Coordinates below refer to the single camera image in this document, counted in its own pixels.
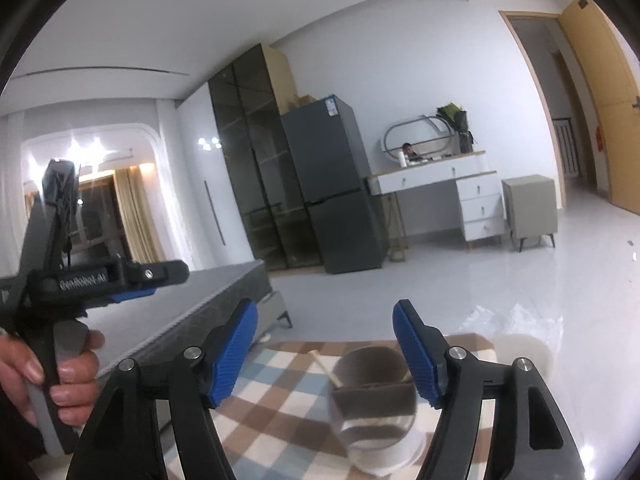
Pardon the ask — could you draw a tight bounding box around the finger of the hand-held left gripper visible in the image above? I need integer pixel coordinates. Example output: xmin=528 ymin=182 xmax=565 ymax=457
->
xmin=106 ymin=259 xmax=191 ymax=307

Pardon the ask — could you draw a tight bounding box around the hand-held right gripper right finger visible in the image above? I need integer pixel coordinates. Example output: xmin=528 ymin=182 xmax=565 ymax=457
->
xmin=391 ymin=299 xmax=587 ymax=480

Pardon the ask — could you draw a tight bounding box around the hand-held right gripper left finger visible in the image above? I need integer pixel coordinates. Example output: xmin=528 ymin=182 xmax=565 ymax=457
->
xmin=65 ymin=298 xmax=260 ymax=480

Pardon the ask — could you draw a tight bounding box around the wooden chopstick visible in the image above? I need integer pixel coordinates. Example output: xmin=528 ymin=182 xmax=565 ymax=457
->
xmin=309 ymin=351 xmax=346 ymax=390

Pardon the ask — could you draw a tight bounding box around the white divided utensil holder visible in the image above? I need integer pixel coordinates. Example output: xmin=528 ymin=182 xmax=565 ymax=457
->
xmin=327 ymin=342 xmax=428 ymax=476

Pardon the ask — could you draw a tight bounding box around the person's left hand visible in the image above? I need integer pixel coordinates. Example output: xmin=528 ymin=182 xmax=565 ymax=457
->
xmin=0 ymin=330 xmax=107 ymax=428

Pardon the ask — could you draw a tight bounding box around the grey bed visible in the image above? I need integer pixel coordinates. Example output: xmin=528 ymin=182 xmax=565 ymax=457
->
xmin=65 ymin=261 xmax=293 ymax=386

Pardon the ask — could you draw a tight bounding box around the beige curtain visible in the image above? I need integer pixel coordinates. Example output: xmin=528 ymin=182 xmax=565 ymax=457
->
xmin=114 ymin=166 xmax=166 ymax=263

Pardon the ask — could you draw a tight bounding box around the checked tablecloth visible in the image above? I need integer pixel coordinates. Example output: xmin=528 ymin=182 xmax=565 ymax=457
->
xmin=155 ymin=332 xmax=501 ymax=480

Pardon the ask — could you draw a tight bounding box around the dark window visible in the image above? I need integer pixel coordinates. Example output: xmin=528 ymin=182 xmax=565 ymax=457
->
xmin=65 ymin=175 xmax=136 ymax=271

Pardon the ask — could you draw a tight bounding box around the white wardrobe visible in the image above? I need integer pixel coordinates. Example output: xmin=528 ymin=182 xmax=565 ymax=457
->
xmin=177 ymin=82 xmax=251 ymax=268

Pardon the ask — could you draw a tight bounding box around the white round pouf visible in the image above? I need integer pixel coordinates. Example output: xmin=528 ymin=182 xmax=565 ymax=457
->
xmin=495 ymin=332 xmax=553 ymax=386

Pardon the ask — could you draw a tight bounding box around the clear plastic bag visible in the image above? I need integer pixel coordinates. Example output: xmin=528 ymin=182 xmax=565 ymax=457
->
xmin=460 ymin=305 xmax=563 ymax=342

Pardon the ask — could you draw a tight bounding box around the dark glass cabinet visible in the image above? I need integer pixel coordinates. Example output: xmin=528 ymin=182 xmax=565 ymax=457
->
xmin=207 ymin=44 xmax=326 ymax=273

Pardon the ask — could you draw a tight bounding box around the white dressing table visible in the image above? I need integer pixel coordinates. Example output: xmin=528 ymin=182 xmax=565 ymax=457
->
xmin=366 ymin=150 xmax=507 ymax=251

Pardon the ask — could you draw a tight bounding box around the dark grey fridge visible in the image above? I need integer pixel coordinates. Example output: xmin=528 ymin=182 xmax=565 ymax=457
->
xmin=280 ymin=94 xmax=388 ymax=275

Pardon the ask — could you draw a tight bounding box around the grey nightstand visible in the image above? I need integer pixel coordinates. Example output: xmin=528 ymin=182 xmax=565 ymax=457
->
xmin=501 ymin=174 xmax=560 ymax=253

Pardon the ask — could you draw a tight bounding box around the cardboard box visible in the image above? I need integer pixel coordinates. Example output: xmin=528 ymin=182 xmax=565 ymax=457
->
xmin=286 ymin=92 xmax=318 ymax=113

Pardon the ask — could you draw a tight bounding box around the oval mirror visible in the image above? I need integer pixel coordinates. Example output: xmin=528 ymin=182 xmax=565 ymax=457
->
xmin=382 ymin=114 xmax=458 ymax=156

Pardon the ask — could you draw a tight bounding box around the dark wrapped bouquet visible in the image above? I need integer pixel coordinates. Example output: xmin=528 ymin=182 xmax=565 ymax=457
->
xmin=436 ymin=102 xmax=471 ymax=133

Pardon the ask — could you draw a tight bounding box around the white radiator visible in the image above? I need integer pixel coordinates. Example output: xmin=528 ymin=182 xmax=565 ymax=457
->
xmin=552 ymin=117 xmax=581 ymax=178

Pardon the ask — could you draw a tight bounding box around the yellow door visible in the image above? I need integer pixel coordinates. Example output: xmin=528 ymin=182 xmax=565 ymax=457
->
xmin=557 ymin=0 xmax=640 ymax=211

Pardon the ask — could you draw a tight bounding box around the wooden door frame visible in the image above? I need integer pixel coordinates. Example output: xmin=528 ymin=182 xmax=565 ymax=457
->
xmin=499 ymin=10 xmax=568 ymax=211

